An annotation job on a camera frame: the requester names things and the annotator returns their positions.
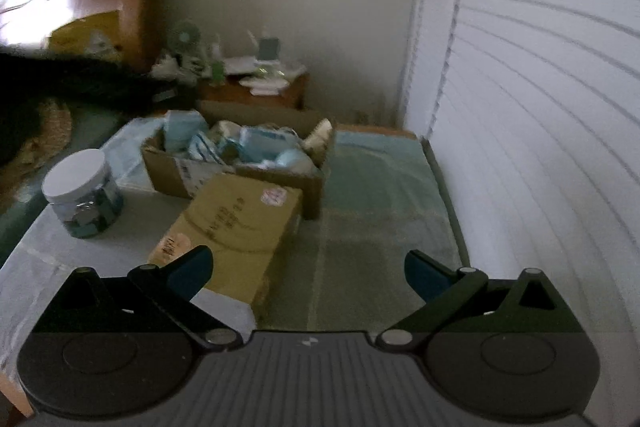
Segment blue face mask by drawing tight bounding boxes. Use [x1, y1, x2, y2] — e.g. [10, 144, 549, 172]
[239, 127, 301, 162]
[164, 110, 210, 152]

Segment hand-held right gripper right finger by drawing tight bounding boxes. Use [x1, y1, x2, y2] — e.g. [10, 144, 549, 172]
[375, 249, 583, 352]

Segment small screen device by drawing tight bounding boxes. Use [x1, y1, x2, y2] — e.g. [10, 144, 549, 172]
[257, 37, 281, 62]

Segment brown floral cloth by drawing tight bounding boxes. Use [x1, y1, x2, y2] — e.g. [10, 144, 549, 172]
[0, 99, 73, 202]

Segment wooden bed frame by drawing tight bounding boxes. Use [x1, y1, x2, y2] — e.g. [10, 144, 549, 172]
[335, 124, 418, 140]

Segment plastic jar with white lid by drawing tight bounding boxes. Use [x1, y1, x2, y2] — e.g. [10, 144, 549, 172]
[41, 148, 125, 239]

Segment dark cloth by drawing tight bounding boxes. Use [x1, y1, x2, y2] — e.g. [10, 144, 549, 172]
[0, 49, 156, 168]

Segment yellow printed bag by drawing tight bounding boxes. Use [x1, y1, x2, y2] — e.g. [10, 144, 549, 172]
[50, 9, 123, 55]

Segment cardboard box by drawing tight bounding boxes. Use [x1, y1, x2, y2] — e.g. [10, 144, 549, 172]
[141, 99, 337, 220]

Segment wooden nightstand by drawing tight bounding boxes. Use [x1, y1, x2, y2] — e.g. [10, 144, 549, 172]
[197, 74, 310, 110]

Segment white louvered doors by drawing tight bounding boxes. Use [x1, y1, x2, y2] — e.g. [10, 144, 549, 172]
[400, 0, 640, 333]

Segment small green desk fan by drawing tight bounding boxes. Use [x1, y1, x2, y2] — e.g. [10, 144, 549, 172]
[167, 19, 201, 58]

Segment kraft paper tissue pack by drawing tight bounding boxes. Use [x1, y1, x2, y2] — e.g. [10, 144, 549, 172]
[148, 172, 304, 323]

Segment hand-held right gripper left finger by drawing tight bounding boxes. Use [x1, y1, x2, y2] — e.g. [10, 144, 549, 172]
[45, 246, 243, 352]

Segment white power strip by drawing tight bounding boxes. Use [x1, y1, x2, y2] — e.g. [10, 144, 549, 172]
[150, 54, 181, 80]

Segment white router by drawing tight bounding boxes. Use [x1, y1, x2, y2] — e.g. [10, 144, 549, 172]
[222, 32, 307, 80]

